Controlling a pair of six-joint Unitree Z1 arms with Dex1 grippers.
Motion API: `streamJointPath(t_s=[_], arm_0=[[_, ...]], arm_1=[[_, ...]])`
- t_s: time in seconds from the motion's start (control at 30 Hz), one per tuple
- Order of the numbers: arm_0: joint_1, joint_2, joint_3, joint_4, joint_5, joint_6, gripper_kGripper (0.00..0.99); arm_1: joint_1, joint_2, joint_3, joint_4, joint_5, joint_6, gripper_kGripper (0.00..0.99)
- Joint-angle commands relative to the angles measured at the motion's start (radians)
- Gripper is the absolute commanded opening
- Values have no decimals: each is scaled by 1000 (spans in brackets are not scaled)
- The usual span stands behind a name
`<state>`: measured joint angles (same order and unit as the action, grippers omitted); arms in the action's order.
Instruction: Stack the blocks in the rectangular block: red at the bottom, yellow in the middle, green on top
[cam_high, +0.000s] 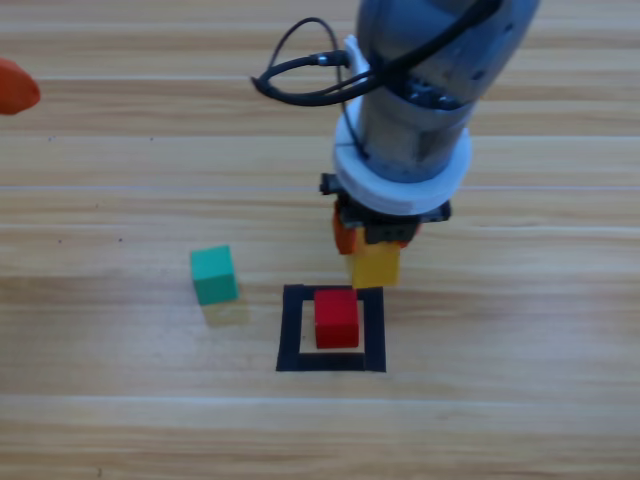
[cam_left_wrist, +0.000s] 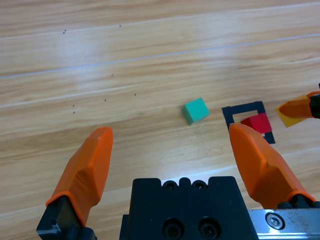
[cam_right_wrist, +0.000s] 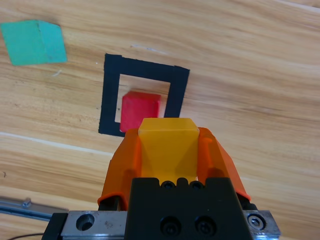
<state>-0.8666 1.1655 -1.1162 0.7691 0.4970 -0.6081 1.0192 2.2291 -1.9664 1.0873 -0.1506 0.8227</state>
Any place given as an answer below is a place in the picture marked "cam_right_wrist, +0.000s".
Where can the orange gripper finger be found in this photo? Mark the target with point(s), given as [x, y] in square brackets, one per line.
[217, 160]
[120, 170]

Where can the yellow wooden cube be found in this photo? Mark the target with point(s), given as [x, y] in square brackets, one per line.
[167, 150]

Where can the red wooden cube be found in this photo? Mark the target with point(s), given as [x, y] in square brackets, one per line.
[137, 107]

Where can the green wooden cube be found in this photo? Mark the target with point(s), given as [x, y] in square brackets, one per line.
[30, 42]

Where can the black tape square outline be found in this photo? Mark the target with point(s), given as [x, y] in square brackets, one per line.
[110, 87]

